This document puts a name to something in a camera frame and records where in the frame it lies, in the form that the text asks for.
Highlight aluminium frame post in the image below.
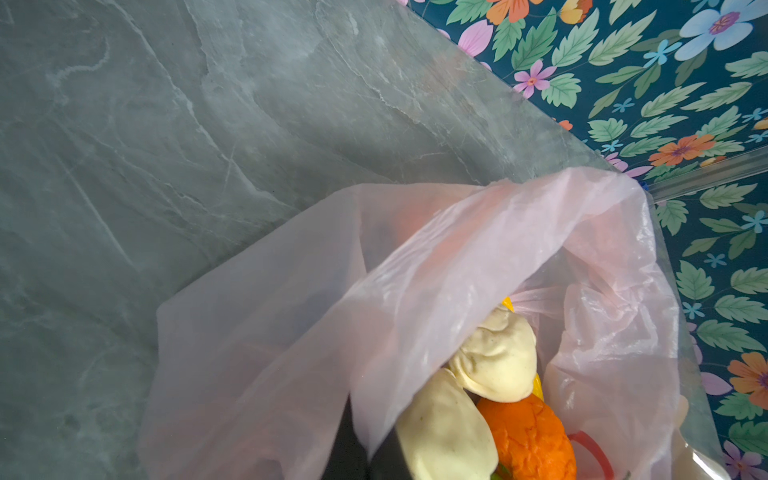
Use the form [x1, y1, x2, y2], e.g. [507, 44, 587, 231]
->
[648, 146, 767, 202]

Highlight fake beige garlic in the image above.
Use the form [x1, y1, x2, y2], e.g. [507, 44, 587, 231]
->
[395, 369, 498, 480]
[448, 305, 537, 403]

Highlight pink plastic bag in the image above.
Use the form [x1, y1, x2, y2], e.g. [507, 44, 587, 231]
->
[138, 167, 726, 479]

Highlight fake dark grapes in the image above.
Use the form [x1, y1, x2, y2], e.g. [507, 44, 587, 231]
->
[321, 399, 412, 480]

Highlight fake yellow banana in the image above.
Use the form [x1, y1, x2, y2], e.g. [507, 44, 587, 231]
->
[502, 297, 544, 401]

